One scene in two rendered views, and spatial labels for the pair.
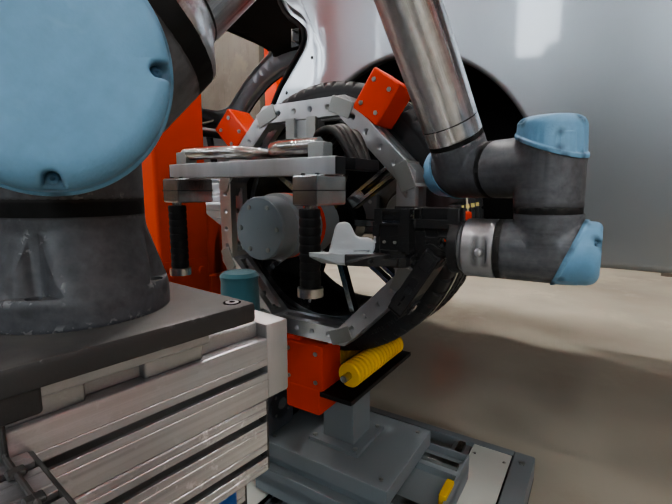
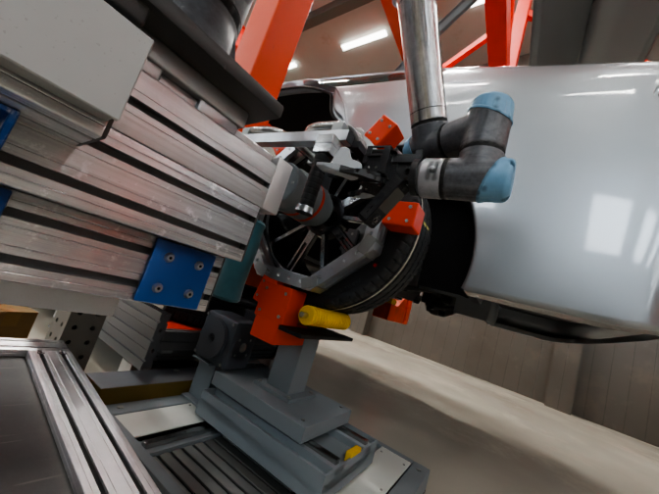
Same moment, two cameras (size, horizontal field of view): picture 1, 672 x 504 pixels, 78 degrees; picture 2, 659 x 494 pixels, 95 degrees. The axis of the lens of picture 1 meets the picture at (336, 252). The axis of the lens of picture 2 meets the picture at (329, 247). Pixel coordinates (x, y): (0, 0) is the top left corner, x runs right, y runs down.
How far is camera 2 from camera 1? 0.34 m
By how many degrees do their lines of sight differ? 17
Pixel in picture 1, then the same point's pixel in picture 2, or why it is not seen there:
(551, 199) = (485, 135)
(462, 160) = (431, 130)
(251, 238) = not seen: hidden behind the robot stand
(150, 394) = (195, 119)
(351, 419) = (293, 371)
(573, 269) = (493, 178)
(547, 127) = (489, 96)
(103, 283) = (204, 24)
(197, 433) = (210, 178)
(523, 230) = (464, 157)
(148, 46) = not seen: outside the picture
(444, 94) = (430, 84)
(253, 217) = not seen: hidden behind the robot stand
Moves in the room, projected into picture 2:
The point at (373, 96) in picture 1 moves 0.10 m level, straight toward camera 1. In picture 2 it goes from (379, 129) to (382, 109)
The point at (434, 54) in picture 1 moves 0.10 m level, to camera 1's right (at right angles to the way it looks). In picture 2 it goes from (429, 60) to (477, 74)
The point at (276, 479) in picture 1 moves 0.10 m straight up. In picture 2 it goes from (215, 405) to (226, 373)
